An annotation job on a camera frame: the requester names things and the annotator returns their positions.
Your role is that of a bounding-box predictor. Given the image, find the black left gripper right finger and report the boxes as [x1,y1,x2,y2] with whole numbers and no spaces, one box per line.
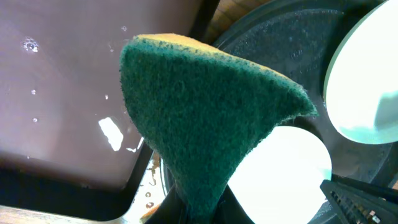
[216,185,254,224]

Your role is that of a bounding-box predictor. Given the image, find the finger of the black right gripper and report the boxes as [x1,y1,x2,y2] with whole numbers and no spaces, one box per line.
[320,180,397,224]

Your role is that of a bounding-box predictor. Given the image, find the dark rectangular water tray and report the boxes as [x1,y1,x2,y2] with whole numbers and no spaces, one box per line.
[1,0,218,221]

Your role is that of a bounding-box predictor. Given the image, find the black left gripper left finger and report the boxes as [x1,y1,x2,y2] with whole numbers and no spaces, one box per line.
[144,185,188,224]

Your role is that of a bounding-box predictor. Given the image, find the pale green plate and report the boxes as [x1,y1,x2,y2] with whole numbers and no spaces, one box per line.
[323,0,397,144]
[228,126,332,224]

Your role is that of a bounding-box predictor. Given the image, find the green yellow sponge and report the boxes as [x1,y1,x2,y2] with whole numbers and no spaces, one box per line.
[119,34,317,223]

